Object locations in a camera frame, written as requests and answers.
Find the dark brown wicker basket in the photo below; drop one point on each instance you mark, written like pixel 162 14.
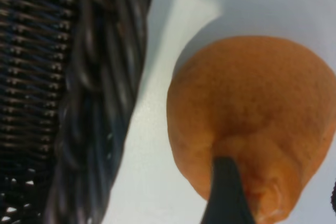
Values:
pixel 86 103

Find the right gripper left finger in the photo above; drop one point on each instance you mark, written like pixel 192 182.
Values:
pixel 227 200

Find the orange fruit with knob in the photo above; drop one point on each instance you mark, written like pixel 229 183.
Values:
pixel 249 98

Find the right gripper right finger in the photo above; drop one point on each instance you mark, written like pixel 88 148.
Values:
pixel 334 196

